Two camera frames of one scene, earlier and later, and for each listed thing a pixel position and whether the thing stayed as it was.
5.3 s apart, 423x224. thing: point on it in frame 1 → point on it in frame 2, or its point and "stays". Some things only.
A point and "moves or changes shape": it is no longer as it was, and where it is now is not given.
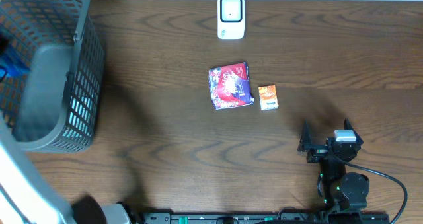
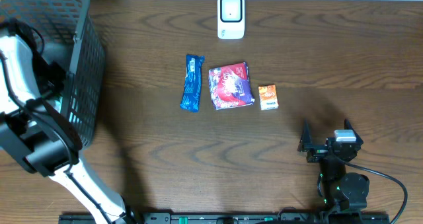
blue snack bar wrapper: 10,65 moves or changes shape
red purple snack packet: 229,86 stays
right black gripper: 305,143 stays
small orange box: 268,97 stays
